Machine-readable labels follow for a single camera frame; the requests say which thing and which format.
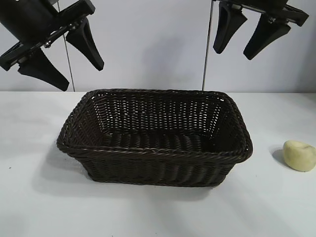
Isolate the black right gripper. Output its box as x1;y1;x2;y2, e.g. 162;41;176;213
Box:
213;0;310;61

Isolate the dark brown wicker basket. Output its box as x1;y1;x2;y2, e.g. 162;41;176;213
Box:
56;88;254;188

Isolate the pale yellow egg yolk pastry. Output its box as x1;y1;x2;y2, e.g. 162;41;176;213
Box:
282;139;316;172

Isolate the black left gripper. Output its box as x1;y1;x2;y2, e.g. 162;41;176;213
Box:
0;0;105;92

